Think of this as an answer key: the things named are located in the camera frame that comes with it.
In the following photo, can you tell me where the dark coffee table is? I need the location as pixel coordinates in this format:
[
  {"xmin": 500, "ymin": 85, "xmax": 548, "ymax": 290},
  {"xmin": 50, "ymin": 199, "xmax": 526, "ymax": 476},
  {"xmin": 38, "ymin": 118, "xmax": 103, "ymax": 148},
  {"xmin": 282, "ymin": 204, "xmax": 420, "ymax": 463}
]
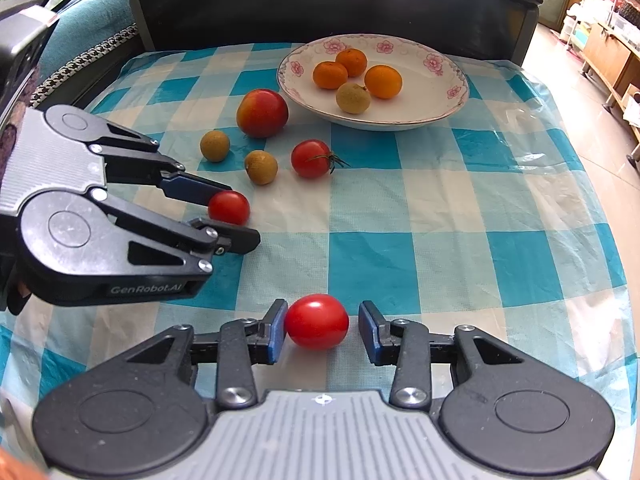
[{"xmin": 124, "ymin": 0, "xmax": 546, "ymax": 68}]

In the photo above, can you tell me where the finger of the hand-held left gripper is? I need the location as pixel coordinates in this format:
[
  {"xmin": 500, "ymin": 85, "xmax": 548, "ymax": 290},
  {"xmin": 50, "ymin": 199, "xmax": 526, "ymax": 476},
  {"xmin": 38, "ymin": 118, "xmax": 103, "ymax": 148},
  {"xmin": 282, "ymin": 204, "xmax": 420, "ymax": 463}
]
[
  {"xmin": 90, "ymin": 187, "xmax": 262, "ymax": 276},
  {"xmin": 89, "ymin": 116, "xmax": 236, "ymax": 207}
]

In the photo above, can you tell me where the wooden television stand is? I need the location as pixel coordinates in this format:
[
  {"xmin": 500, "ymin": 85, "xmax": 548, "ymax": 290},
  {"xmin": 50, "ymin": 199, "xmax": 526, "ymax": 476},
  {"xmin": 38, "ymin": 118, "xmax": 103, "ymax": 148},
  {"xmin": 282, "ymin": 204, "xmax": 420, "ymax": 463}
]
[{"xmin": 580, "ymin": 10, "xmax": 640, "ymax": 171}]

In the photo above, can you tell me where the red tomato with stem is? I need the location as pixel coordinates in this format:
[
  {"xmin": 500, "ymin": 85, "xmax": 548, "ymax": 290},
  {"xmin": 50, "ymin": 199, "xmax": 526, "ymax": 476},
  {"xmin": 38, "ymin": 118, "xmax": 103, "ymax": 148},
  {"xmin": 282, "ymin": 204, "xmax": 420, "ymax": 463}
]
[{"xmin": 291, "ymin": 139, "xmax": 351, "ymax": 179}]

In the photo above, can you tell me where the small round red tomato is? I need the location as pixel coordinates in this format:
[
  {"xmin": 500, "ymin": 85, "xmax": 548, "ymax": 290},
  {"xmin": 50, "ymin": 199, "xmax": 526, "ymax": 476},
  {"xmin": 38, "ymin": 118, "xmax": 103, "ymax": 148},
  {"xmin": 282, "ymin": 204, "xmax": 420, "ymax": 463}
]
[{"xmin": 207, "ymin": 190, "xmax": 251, "ymax": 226}]

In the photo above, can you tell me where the brown longan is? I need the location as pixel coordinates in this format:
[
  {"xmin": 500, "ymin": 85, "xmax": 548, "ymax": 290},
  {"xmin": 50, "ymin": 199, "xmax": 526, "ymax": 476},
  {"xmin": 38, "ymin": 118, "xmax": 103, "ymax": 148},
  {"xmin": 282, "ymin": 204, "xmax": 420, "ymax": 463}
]
[
  {"xmin": 244, "ymin": 150, "xmax": 279, "ymax": 186},
  {"xmin": 200, "ymin": 129, "xmax": 231, "ymax": 163},
  {"xmin": 335, "ymin": 83, "xmax": 372, "ymax": 114}
]

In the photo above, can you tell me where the smooth orange mandarin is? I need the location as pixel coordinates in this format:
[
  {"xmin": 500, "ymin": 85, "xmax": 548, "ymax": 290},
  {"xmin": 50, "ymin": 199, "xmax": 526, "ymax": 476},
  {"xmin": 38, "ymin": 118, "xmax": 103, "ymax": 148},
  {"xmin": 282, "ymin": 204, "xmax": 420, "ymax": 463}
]
[{"xmin": 364, "ymin": 64, "xmax": 404, "ymax": 100}]

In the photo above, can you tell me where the blue white checked tablecloth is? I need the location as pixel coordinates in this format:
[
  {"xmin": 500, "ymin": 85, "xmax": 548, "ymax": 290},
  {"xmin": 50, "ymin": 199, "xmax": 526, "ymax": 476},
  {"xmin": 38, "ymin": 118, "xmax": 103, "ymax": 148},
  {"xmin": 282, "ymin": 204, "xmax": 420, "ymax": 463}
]
[{"xmin": 0, "ymin": 42, "xmax": 640, "ymax": 480}]

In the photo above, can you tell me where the oval red tomato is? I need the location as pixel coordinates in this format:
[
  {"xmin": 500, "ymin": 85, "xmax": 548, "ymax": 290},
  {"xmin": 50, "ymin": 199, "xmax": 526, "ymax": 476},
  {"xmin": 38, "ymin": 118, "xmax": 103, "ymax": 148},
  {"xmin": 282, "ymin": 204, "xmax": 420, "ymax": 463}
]
[{"xmin": 284, "ymin": 294, "xmax": 350, "ymax": 351}]

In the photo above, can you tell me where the white plastic storage box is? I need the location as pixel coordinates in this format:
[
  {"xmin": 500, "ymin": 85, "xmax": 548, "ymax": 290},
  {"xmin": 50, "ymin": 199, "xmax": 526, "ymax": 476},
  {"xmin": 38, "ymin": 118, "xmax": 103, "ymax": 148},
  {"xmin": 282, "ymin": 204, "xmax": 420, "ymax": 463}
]
[{"xmin": 560, "ymin": 2, "xmax": 593, "ymax": 51}]

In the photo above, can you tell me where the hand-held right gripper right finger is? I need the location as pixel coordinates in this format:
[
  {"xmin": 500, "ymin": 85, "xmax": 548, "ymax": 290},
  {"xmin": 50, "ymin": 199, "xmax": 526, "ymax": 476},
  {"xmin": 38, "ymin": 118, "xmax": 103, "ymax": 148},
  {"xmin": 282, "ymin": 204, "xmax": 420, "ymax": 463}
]
[{"xmin": 358, "ymin": 301, "xmax": 526, "ymax": 409}]

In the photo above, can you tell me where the white floral plate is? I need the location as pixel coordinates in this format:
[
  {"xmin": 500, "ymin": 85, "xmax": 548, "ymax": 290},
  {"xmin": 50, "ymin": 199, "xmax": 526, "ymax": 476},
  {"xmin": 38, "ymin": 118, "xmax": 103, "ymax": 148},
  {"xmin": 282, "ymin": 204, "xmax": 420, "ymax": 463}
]
[{"xmin": 276, "ymin": 34, "xmax": 471, "ymax": 132}]

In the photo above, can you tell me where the teal blanket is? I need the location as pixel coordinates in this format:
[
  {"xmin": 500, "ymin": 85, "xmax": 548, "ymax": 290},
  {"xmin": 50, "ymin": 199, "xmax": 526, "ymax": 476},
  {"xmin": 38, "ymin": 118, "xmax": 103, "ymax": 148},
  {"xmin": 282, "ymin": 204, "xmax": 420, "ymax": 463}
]
[{"xmin": 37, "ymin": 0, "xmax": 138, "ymax": 81}]

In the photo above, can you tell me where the red yellow apple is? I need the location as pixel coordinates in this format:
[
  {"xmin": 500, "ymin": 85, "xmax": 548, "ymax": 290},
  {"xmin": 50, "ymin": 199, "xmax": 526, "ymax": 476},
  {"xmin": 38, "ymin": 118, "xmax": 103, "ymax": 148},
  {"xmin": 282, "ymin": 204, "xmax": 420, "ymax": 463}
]
[{"xmin": 236, "ymin": 88, "xmax": 290, "ymax": 139}]

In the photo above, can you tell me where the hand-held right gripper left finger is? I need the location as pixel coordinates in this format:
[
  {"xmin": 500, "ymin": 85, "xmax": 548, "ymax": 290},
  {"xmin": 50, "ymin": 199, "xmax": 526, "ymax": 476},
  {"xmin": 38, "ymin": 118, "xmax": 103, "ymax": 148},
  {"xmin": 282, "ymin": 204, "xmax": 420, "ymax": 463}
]
[{"xmin": 125, "ymin": 299, "xmax": 290, "ymax": 409}]

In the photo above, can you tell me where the houndstooth cloth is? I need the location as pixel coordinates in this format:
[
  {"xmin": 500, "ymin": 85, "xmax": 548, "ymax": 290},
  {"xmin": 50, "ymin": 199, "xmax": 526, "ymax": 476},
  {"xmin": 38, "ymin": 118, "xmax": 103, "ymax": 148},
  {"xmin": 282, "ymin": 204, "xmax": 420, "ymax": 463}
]
[{"xmin": 30, "ymin": 24, "xmax": 141, "ymax": 111}]

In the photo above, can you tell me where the small orange mandarin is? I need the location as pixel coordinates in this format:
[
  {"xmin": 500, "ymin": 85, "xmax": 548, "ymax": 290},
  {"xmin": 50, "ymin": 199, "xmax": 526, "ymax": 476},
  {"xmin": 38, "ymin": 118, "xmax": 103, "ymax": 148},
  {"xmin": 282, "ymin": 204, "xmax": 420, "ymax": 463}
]
[
  {"xmin": 312, "ymin": 60, "xmax": 349, "ymax": 90},
  {"xmin": 335, "ymin": 47, "xmax": 369, "ymax": 78}
]

